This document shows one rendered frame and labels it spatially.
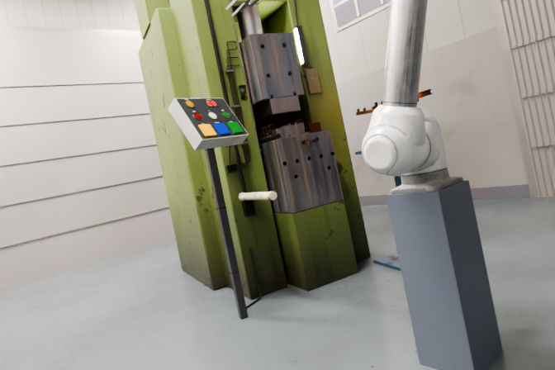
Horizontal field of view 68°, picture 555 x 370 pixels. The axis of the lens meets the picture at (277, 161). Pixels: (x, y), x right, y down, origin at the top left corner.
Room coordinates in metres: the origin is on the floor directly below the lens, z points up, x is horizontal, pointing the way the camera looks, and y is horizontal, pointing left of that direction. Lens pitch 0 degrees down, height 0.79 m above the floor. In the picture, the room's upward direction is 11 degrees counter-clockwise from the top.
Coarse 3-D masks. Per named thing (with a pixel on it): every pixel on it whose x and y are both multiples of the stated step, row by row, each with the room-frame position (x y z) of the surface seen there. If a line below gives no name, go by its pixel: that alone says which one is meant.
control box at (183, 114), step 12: (168, 108) 2.10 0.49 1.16; (180, 108) 2.05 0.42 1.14; (192, 108) 2.10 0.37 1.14; (204, 108) 2.16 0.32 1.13; (216, 108) 2.22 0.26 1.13; (228, 108) 2.29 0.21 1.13; (180, 120) 2.06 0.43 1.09; (192, 120) 2.04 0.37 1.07; (204, 120) 2.09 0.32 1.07; (216, 120) 2.16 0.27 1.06; (228, 120) 2.22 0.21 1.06; (192, 132) 2.01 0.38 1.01; (216, 132) 2.09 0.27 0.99; (192, 144) 2.02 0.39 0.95; (204, 144) 2.03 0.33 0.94; (216, 144) 2.10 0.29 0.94; (228, 144) 2.19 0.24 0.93; (240, 144) 2.28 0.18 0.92
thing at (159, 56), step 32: (160, 0) 3.08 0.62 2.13; (160, 32) 2.83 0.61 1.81; (160, 64) 2.99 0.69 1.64; (160, 96) 3.18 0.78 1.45; (160, 128) 3.39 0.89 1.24; (160, 160) 3.63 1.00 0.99; (192, 160) 2.84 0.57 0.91; (192, 192) 2.84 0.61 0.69; (192, 224) 3.00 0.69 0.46; (192, 256) 3.19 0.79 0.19
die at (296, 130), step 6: (282, 126) 2.51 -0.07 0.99; (288, 126) 2.53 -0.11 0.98; (294, 126) 2.55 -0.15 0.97; (300, 126) 2.56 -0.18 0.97; (264, 132) 2.74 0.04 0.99; (276, 132) 2.49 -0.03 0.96; (282, 132) 2.51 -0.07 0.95; (288, 132) 2.52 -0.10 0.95; (294, 132) 2.54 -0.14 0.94; (300, 132) 2.56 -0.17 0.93; (258, 138) 2.74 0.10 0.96
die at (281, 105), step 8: (296, 96) 2.57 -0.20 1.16; (264, 104) 2.56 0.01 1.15; (272, 104) 2.49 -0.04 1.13; (280, 104) 2.52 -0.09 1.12; (288, 104) 2.54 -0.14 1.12; (296, 104) 2.57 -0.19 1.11; (256, 112) 2.69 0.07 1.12; (264, 112) 2.58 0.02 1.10; (272, 112) 2.49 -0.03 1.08; (280, 112) 2.51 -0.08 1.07; (288, 112) 2.58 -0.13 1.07; (256, 120) 2.71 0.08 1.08; (264, 120) 2.74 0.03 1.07
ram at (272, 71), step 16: (288, 32) 2.59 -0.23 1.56; (240, 48) 2.60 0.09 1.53; (256, 48) 2.48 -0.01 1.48; (272, 48) 2.53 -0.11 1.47; (288, 48) 2.58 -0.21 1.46; (256, 64) 2.47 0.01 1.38; (272, 64) 2.52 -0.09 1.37; (288, 64) 2.57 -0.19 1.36; (256, 80) 2.49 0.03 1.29; (272, 80) 2.51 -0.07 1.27; (288, 80) 2.56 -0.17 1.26; (256, 96) 2.53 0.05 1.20; (272, 96) 2.51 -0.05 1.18; (288, 96) 2.55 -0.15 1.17
